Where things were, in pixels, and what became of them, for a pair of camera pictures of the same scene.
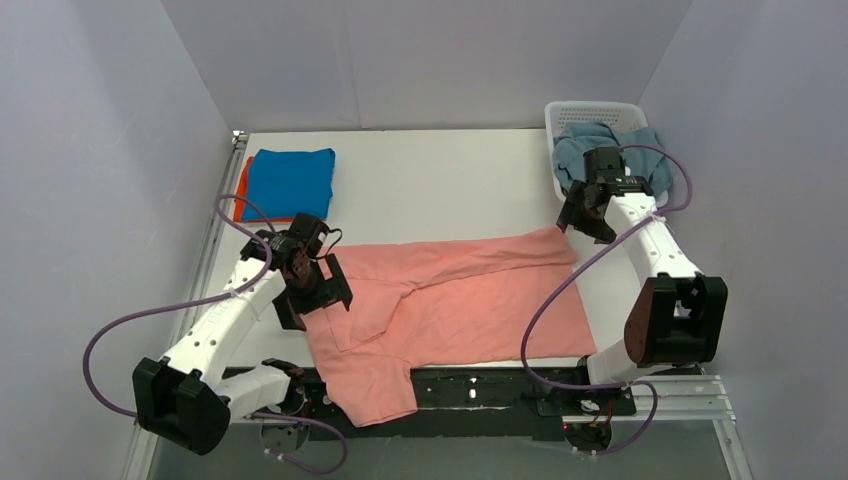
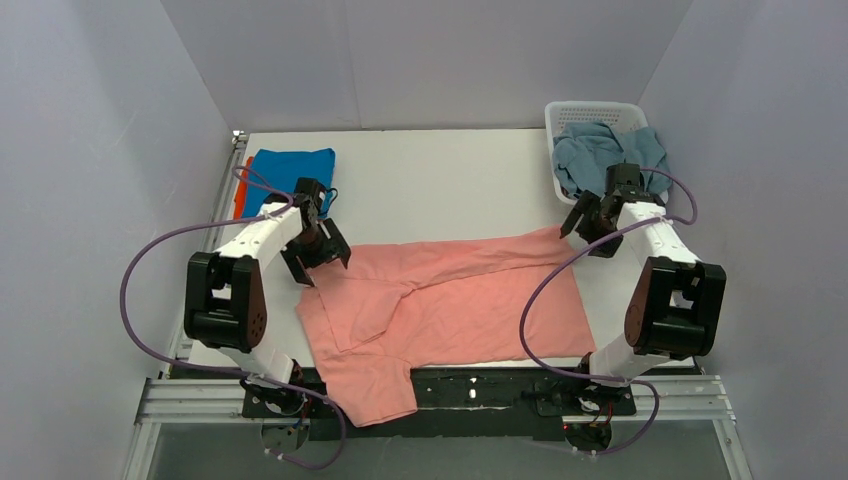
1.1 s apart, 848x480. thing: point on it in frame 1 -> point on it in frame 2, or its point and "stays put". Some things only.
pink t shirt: (490, 298) stays put
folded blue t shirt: (289, 183) stays put
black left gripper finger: (336, 289) -> (331, 243)
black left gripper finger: (287, 309) -> (297, 268)
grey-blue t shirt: (569, 154) stays put
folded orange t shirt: (239, 207) stays put
